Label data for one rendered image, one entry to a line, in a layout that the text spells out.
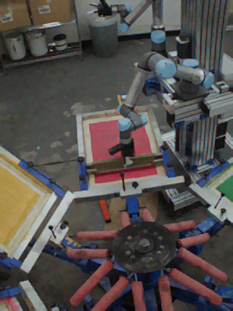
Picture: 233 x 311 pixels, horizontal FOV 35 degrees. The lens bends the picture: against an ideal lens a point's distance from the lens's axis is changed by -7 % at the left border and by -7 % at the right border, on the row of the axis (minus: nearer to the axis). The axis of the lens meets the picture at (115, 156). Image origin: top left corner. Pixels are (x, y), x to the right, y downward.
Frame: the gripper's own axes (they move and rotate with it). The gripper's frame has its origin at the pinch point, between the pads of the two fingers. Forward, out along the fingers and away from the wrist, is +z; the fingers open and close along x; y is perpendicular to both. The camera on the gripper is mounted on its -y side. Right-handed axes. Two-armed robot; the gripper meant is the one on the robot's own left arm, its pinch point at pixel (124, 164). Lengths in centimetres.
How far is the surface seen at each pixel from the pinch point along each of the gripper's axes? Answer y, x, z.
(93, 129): -16.8, 45.0, 5.3
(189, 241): 24, -79, -18
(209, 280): 32, -96, -4
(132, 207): -0.1, -39.2, -3.1
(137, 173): 7.7, -5.2, 5.2
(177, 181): 30.4, -24.4, -3.6
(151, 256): 3, -90, -30
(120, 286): -13, -100, -22
